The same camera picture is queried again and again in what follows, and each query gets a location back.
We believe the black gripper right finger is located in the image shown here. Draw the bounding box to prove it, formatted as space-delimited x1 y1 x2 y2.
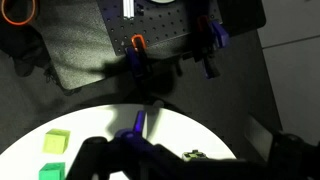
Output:
266 131 307 180

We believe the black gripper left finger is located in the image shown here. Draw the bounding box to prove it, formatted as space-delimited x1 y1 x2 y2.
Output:
65 135 115 180

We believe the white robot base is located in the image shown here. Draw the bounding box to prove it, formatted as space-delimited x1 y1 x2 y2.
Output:
146 0 178 5

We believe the yellow-green cube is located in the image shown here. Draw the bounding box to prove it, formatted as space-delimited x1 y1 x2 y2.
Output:
42 128 72 155

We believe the green cube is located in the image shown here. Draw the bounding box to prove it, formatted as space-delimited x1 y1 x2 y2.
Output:
38 161 67 180

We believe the blue orange spring clamp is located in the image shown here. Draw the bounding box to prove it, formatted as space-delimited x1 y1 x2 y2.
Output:
191 14 231 81
124 33 153 89

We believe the gray textured mat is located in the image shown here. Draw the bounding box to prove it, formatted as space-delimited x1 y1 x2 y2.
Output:
33 0 134 91

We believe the black perforated breadboard plate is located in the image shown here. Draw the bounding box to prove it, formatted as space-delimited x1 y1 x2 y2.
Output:
96 0 225 57

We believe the orange ring cable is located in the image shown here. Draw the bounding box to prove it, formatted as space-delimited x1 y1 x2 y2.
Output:
0 0 38 27

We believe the aluminium extrusion rail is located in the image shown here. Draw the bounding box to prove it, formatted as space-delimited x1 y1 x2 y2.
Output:
122 0 136 20

